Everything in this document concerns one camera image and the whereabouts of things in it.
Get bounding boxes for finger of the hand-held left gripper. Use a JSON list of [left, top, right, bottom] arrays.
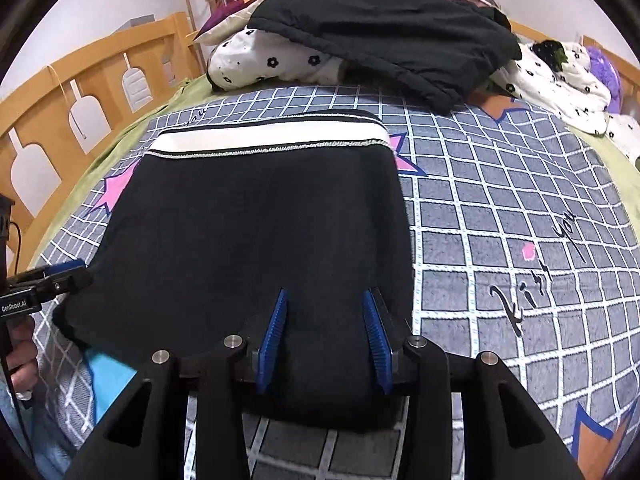
[[37, 269, 94, 297], [20, 259, 87, 280]]

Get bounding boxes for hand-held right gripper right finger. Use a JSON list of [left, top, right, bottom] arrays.
[[361, 287, 586, 480]]

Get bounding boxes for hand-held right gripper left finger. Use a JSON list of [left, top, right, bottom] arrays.
[[65, 287, 291, 480]]

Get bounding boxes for black pants with white waistband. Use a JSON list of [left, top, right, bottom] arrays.
[[52, 107, 416, 431]]

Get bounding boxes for person's left hand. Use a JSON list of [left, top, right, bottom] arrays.
[[7, 317, 39, 387]]

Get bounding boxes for person's jeans leg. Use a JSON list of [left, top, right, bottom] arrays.
[[0, 380, 77, 480]]

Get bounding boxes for grey grid star bedsheet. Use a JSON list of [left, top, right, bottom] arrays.
[[30, 85, 640, 480]]

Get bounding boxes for white floral quilt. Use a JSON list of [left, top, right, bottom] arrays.
[[207, 27, 640, 161]]

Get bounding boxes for wooden rack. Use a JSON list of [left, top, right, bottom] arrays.
[[184, 0, 221, 28]]

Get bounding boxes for purple patterned pillow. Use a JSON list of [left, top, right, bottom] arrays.
[[192, 0, 296, 46]]

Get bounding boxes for black garment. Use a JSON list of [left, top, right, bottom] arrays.
[[247, 0, 523, 116]]

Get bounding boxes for dark green cloth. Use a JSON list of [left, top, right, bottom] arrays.
[[530, 40, 569, 70]]

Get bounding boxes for purple plush toy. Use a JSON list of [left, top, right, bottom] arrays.
[[585, 46, 624, 114]]

